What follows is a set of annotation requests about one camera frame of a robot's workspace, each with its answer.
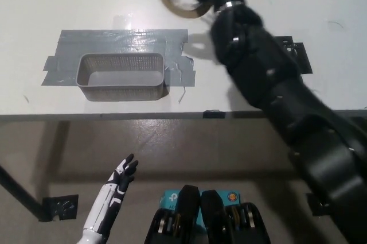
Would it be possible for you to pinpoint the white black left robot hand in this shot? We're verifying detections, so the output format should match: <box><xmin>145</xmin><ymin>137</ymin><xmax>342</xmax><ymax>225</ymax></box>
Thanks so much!
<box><xmin>82</xmin><ymin>153</ymin><xmax>139</xmax><ymax>235</ymax></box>

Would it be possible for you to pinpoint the black floor tape patch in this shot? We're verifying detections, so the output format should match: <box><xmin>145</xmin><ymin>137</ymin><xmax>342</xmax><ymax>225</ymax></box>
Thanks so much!
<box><xmin>42</xmin><ymin>194</ymin><xmax>80</xmax><ymax>222</ymax></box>

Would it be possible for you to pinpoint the black tape patch on table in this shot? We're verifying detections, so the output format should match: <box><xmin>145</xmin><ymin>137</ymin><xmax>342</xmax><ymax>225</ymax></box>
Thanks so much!
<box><xmin>274</xmin><ymin>35</ymin><xmax>314</xmax><ymax>76</ymax></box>

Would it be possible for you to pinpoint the small grey perforated container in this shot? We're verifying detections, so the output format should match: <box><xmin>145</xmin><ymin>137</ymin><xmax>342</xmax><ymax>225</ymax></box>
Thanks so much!
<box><xmin>75</xmin><ymin>53</ymin><xmax>166</xmax><ymax>102</ymax></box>

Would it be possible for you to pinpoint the short black tape strip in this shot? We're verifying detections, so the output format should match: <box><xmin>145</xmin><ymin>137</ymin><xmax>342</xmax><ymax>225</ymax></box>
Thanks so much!
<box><xmin>202</xmin><ymin>109</ymin><xmax>227</xmax><ymax>119</ymax></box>

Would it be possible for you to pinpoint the black metal table leg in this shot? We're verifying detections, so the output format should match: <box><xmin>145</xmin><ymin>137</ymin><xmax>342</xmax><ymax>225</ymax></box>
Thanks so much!
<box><xmin>0</xmin><ymin>163</ymin><xmax>44</xmax><ymax>222</ymax></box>

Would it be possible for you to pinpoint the grey duct tape patch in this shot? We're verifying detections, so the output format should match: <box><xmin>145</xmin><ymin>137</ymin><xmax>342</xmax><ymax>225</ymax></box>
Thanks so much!
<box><xmin>40</xmin><ymin>28</ymin><xmax>197</xmax><ymax>88</ymax></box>

